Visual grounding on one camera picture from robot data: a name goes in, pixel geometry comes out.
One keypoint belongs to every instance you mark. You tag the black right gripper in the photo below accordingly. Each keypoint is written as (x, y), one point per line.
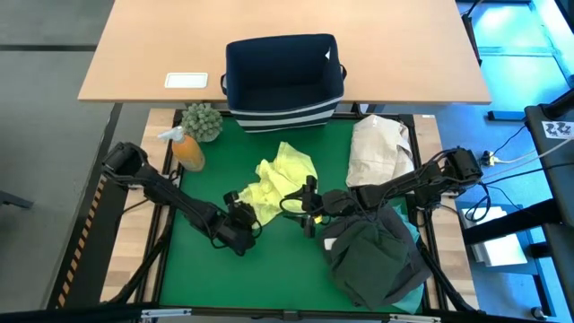
(336, 204)

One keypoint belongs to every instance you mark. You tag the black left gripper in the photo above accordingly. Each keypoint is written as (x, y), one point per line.
(244, 222)

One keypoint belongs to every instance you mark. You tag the dark green garment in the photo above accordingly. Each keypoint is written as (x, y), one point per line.
(367, 264)

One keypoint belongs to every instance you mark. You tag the dark grey shorts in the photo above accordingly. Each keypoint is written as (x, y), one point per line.
(417, 264)

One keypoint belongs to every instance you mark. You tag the light blue shorts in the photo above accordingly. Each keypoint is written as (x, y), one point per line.
(410, 305)

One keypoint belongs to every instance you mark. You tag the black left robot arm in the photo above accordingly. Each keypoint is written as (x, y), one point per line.
(179, 202)

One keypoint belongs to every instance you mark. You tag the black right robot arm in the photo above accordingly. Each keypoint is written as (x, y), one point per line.
(403, 184)

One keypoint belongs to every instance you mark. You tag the navy white striped laundry basket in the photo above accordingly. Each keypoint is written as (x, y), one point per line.
(282, 121)

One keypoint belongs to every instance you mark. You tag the yellow garment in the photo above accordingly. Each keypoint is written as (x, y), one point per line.
(282, 175)

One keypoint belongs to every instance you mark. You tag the orange spray bottle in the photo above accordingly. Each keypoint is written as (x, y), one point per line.
(188, 152)

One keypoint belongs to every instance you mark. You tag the green table mat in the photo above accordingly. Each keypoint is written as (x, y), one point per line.
(269, 278)

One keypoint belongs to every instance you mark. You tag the potted green succulent plant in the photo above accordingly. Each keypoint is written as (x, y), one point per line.
(202, 121)

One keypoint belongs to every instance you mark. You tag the beige folded garment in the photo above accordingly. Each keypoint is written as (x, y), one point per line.
(379, 143)

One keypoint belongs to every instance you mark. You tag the wooden table side board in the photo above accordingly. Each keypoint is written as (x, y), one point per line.
(428, 134)
(154, 125)

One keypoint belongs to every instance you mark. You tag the black panel with hazard stripes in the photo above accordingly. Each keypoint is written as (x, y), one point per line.
(89, 251)

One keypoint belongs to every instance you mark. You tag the white basket label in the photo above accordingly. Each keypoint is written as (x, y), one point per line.
(327, 54)

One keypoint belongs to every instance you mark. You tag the light wooden desk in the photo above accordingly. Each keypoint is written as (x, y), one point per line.
(314, 18)

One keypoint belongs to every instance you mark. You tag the yellow black power connector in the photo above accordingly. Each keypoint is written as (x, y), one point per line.
(489, 158)

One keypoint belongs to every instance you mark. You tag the white floor box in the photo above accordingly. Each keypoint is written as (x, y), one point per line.
(498, 251)

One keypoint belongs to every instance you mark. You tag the black side table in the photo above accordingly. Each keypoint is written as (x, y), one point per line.
(560, 179)

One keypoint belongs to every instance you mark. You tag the white paper with black marks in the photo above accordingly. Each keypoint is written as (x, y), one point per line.
(558, 129)

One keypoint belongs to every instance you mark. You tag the black table frame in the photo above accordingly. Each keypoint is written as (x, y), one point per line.
(224, 310)

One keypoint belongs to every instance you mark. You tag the silver metal bracket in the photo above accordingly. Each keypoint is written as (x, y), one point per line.
(166, 312)
(414, 318)

